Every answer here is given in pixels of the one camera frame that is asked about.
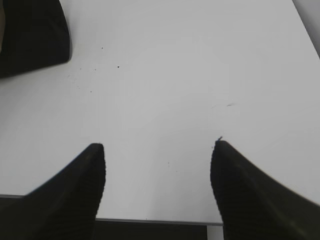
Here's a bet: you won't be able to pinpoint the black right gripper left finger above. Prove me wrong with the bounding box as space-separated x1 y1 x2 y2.
0 143 106 240

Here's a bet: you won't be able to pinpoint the black bag with tan handles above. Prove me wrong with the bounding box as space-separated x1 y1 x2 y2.
0 0 71 78

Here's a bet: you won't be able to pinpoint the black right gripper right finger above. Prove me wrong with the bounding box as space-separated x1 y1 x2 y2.
210 138 320 240

